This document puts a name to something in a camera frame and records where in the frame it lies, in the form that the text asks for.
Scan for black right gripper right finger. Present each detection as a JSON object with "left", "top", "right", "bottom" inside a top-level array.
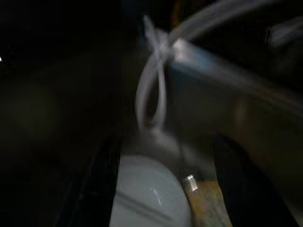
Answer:
[{"left": 212, "top": 133, "right": 299, "bottom": 227}]

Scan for stainless steel sink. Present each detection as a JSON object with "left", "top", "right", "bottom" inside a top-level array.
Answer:
[{"left": 118, "top": 37, "right": 303, "bottom": 227}]

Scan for white flexible hose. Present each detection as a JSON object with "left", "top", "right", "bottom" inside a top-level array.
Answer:
[{"left": 135, "top": 0, "right": 303, "bottom": 140}]

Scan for white round plate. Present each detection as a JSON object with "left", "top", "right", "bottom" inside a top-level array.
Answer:
[{"left": 109, "top": 155, "right": 193, "bottom": 227}]

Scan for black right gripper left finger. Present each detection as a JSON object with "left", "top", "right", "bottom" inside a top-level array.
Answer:
[{"left": 4, "top": 148, "right": 94, "bottom": 227}]

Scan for shiny steel drain fitting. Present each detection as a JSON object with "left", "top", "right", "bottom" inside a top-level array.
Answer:
[{"left": 181, "top": 172, "right": 199, "bottom": 192}]

